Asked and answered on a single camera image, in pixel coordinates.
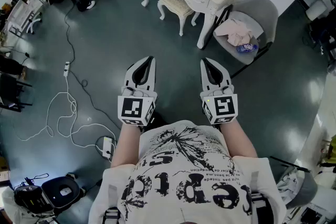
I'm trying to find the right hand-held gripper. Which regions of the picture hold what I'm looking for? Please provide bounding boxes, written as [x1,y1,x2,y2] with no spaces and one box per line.
[199,57,239,126]

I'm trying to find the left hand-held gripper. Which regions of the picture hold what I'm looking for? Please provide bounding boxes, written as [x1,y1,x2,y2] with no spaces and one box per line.
[117,56,159,127]

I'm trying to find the cream upholstered stool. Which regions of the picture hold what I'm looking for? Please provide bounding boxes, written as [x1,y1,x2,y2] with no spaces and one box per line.
[156,0,202,37]

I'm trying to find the person's right forearm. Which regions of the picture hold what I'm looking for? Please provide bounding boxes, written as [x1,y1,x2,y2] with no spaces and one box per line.
[217,120,258,158]

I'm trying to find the person's left forearm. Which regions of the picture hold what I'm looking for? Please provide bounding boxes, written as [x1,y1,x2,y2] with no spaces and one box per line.
[110,122,143,169]

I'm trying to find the blue plastic bottle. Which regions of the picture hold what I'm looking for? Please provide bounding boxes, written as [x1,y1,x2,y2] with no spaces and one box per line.
[236,43,259,54]

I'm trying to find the person's black trousers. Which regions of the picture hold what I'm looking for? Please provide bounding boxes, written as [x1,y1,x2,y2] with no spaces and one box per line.
[146,110,169,132]

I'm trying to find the pink cloth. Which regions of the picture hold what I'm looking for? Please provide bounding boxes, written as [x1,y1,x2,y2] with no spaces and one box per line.
[215,18,254,47]

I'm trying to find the grey chair with black legs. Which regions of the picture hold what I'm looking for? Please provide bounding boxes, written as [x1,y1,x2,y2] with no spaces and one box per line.
[213,0,279,79]

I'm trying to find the white work desk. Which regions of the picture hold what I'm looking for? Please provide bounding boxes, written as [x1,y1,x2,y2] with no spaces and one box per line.
[6,0,44,35]

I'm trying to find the black open case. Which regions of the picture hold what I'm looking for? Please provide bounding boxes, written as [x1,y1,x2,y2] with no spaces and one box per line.
[41,176,81,209]

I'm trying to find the grey chair with white cloth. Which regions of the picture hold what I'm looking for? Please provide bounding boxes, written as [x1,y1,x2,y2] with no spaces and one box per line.
[270,156,319,209]

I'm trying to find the black equipment bag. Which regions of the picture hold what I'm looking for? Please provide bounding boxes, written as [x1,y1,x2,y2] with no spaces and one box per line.
[13,183,54,215]

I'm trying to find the black cable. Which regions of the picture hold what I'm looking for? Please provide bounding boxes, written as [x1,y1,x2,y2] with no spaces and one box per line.
[64,0,122,131]

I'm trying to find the white cable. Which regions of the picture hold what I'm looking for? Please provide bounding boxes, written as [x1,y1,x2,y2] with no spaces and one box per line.
[15,75,117,150]

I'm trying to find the black chair frame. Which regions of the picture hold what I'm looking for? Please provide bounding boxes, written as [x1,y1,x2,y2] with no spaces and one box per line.
[0,55,34,113]

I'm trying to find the black harness strap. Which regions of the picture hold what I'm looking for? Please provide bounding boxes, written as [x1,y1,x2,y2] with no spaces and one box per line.
[250,191,271,224]
[104,206,122,224]

